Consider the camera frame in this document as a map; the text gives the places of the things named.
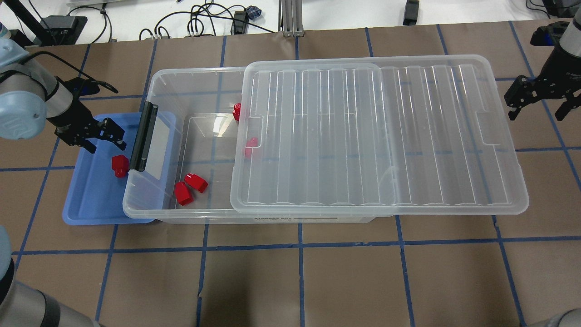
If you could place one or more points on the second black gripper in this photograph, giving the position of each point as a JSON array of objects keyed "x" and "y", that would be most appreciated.
[{"x": 557, "y": 69}]

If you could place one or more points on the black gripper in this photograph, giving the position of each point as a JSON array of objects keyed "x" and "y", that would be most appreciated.
[{"x": 73, "y": 114}]

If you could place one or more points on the red block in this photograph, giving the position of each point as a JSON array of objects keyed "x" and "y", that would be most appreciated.
[
  {"x": 236, "y": 112},
  {"x": 251, "y": 145},
  {"x": 183, "y": 194},
  {"x": 196, "y": 182},
  {"x": 120, "y": 166}
]

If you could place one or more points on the clear plastic box lid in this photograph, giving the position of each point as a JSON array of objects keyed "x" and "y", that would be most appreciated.
[{"x": 465, "y": 163}]

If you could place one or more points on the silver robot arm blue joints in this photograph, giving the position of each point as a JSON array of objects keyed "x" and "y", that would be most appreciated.
[{"x": 29, "y": 94}]

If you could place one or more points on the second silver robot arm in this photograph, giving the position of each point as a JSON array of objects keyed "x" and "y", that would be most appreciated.
[{"x": 197, "y": 66}]

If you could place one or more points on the blue plastic tray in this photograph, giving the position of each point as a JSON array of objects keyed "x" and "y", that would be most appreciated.
[{"x": 95, "y": 196}]

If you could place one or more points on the clear plastic storage box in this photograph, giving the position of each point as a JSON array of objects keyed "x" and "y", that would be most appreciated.
[{"x": 204, "y": 150}]

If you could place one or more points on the red block under lid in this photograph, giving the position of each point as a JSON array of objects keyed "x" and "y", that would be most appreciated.
[{"x": 251, "y": 145}]

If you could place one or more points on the black power adapter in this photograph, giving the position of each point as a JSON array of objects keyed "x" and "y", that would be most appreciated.
[{"x": 411, "y": 12}]

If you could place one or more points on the brown paper table cover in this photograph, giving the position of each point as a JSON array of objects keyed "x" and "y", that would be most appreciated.
[{"x": 397, "y": 271}]

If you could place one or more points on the black box handle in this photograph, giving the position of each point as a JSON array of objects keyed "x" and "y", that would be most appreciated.
[{"x": 143, "y": 139}]

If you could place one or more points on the aluminium frame post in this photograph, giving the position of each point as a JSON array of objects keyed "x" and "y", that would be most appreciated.
[{"x": 291, "y": 18}]

